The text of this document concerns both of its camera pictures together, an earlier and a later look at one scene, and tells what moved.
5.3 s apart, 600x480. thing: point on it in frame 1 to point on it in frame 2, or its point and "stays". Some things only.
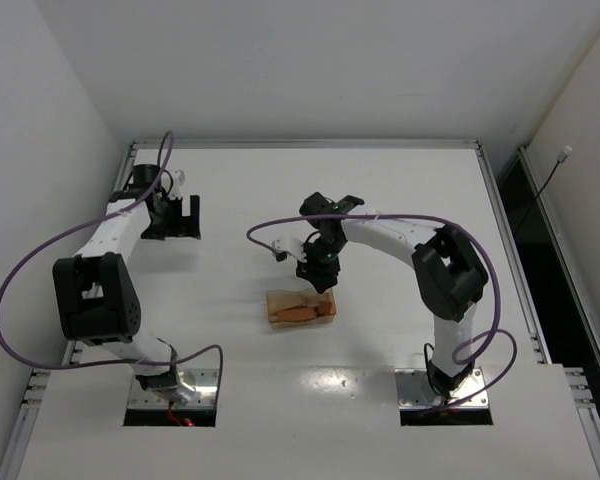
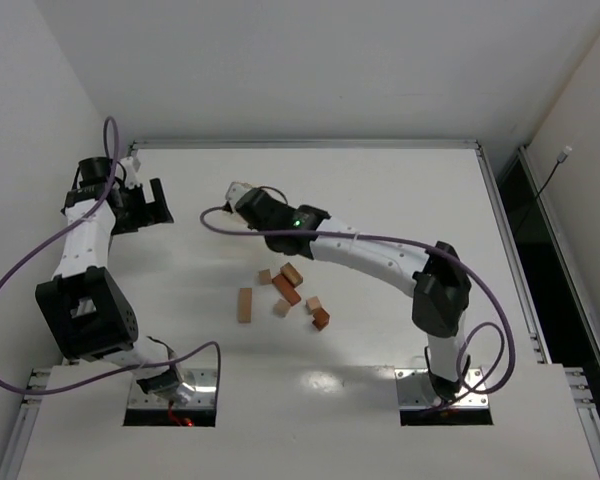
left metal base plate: [205, 382] stays
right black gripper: [318, 269] to [250, 201]
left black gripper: [178, 218] to [143, 210]
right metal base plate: [415, 391] stays
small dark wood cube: [324, 307] to [321, 318]
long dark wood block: [296, 313] to [286, 289]
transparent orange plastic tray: [300, 307] to [234, 190]
